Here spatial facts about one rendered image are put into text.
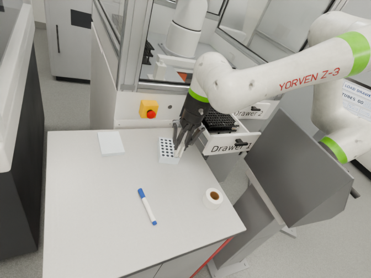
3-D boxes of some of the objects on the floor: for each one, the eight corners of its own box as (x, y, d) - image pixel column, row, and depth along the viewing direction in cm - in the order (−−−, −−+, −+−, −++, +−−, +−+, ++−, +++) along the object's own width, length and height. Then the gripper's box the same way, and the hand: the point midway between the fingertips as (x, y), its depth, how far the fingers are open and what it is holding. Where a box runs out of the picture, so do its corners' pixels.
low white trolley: (184, 288, 122) (247, 229, 75) (62, 346, 91) (41, 306, 45) (155, 203, 158) (185, 127, 111) (60, 223, 127) (47, 131, 81)
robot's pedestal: (248, 268, 143) (328, 211, 96) (212, 281, 129) (285, 223, 83) (228, 226, 162) (286, 162, 116) (195, 234, 149) (245, 166, 102)
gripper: (178, 111, 67) (161, 160, 82) (216, 118, 72) (194, 163, 86) (175, 99, 73) (160, 147, 88) (211, 106, 77) (191, 150, 92)
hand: (179, 149), depth 85 cm, fingers closed, pressing on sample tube
